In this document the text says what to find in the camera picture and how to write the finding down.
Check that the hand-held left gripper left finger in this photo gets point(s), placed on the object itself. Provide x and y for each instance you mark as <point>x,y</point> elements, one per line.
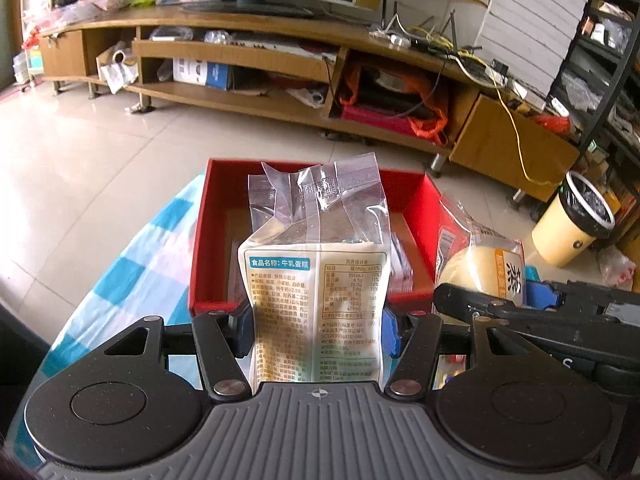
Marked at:
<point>243,332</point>

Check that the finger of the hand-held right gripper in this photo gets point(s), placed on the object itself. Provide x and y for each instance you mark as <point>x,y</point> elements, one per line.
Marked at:
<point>542,294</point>
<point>480,302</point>

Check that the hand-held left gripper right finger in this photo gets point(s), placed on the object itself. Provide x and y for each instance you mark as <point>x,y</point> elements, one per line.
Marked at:
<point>390,335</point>

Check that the pale yellow bun packet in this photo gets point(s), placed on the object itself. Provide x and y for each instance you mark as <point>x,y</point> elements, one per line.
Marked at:
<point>475,270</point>

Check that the red yellow snack packet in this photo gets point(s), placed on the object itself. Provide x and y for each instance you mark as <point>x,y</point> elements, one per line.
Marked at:
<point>450,240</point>

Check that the clear cake packet white label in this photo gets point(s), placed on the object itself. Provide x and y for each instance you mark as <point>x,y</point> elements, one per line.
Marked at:
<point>300,285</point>

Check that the red cardboard box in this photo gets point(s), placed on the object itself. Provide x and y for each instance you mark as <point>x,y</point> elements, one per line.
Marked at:
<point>220,195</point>

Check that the yellow trash bin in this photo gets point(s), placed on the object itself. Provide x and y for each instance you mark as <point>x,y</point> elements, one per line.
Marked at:
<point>560,230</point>

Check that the clear pink printed packet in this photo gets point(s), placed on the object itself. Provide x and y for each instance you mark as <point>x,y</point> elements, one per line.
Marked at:
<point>401,265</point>

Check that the white plastic bag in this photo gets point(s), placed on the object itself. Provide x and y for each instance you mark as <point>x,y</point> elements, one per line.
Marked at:
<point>617,267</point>

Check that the blue white checked tablecloth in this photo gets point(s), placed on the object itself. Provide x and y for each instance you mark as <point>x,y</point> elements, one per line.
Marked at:
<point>125,280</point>

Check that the red plastic bag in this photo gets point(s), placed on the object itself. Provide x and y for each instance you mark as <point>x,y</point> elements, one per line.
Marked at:
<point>550,124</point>

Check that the orange plastic bag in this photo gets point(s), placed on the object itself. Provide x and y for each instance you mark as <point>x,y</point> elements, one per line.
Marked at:
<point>425,127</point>

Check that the black storage rack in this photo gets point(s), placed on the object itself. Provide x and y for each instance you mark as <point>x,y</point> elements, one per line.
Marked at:
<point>600,105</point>

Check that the white power strip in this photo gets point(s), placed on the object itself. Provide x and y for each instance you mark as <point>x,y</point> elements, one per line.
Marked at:
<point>520,91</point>

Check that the pink flat box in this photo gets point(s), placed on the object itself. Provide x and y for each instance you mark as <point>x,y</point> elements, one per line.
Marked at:
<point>370,112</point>

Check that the blue white carton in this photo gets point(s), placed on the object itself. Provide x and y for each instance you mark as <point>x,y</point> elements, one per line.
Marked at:
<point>210,75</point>

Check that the black router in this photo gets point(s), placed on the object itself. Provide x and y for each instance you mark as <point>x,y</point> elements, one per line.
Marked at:
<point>440,42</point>

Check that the white foam boards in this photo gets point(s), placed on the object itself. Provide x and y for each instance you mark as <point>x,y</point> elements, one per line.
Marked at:
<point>530,20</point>

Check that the crumpled paper sheet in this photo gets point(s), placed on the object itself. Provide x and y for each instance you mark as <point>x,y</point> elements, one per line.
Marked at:
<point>117,75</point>

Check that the wooden TV stand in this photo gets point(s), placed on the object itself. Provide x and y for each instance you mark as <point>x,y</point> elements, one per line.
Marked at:
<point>300,30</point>

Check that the white plastic drawer cart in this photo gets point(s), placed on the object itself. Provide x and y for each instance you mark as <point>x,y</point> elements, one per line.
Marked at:
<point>22,67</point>

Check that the pile of plastic bags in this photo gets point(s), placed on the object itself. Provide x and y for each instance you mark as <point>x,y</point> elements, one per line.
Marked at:
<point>90,0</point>

